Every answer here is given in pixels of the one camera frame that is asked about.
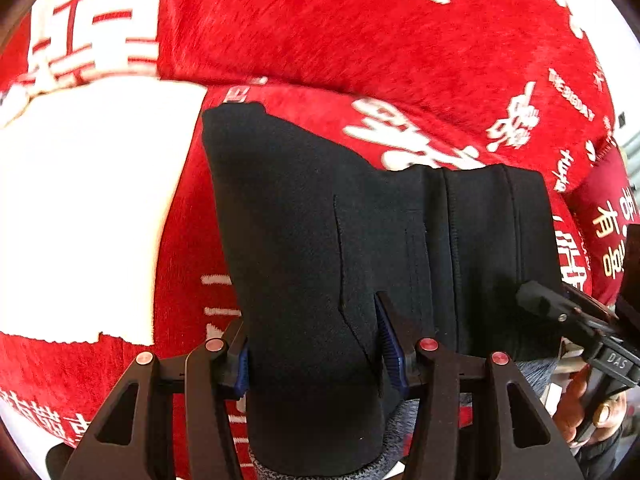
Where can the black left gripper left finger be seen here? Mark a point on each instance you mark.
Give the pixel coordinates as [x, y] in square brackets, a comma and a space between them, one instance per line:
[131, 436]

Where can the dark red embroidered cushion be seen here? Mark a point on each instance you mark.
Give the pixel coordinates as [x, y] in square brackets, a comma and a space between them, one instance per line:
[603, 207]

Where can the red sofa cover with characters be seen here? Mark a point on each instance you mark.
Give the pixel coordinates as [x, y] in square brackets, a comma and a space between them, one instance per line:
[110, 244]

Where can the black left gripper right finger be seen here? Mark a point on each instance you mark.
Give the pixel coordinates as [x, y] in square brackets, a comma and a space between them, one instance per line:
[478, 418]

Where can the black pants with grey lining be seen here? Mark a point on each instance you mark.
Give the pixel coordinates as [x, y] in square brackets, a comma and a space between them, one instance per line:
[311, 232]

